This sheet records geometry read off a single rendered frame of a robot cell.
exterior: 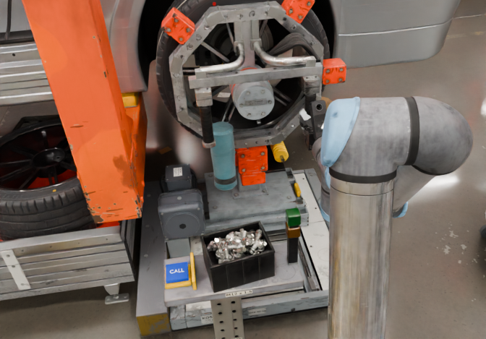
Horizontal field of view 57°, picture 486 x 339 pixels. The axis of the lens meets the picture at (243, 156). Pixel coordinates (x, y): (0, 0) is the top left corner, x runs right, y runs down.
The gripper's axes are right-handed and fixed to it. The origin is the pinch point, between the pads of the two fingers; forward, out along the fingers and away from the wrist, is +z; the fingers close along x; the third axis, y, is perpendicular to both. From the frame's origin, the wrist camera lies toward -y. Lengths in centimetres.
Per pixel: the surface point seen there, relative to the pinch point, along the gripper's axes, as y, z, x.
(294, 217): 17.5, -32.1, -12.3
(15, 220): 41, 12, -111
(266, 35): -6, 54, -4
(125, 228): 57, 17, -72
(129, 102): 13, 44, -64
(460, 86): 83, 150, 159
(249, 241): 25.9, -30.9, -25.7
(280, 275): 38, -35, -17
